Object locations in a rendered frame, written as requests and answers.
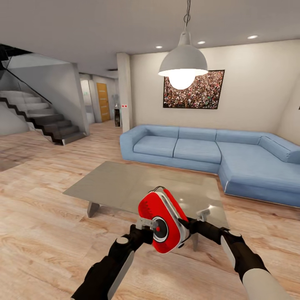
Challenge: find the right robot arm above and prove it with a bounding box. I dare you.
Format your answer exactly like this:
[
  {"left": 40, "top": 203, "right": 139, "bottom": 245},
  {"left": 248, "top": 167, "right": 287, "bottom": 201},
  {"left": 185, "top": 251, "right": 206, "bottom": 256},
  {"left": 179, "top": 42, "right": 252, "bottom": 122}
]
[{"left": 178, "top": 208, "right": 294, "bottom": 300}]

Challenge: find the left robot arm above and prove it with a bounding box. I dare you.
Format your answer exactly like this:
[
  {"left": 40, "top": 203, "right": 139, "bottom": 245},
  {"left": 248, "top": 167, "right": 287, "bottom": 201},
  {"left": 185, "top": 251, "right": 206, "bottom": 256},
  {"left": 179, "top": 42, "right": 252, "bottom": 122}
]
[{"left": 69, "top": 217, "right": 159, "bottom": 300}]

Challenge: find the radio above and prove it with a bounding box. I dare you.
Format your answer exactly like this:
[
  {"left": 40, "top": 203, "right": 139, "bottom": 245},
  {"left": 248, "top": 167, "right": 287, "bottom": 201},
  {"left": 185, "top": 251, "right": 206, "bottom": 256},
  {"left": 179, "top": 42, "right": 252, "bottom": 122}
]
[{"left": 138, "top": 186, "right": 189, "bottom": 254}]

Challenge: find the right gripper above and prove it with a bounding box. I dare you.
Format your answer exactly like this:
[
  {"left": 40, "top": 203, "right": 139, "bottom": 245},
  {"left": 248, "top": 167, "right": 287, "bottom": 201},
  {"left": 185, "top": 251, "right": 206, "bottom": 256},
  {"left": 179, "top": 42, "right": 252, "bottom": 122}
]
[{"left": 178, "top": 217, "right": 213, "bottom": 239}]

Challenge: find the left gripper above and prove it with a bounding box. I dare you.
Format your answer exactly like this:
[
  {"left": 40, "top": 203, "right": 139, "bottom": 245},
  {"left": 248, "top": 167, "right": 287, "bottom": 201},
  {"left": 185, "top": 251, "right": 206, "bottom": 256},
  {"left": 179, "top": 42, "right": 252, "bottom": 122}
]
[{"left": 130, "top": 224, "right": 154, "bottom": 246}]

